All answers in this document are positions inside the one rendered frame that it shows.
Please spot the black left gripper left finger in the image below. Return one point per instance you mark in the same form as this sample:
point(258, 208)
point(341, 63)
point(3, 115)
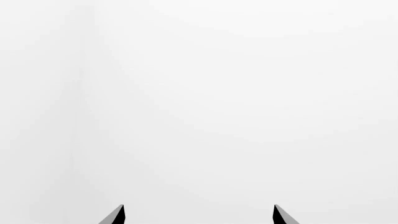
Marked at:
point(115, 217)

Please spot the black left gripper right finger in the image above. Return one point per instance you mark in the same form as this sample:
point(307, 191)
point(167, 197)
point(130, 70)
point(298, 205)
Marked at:
point(281, 217)

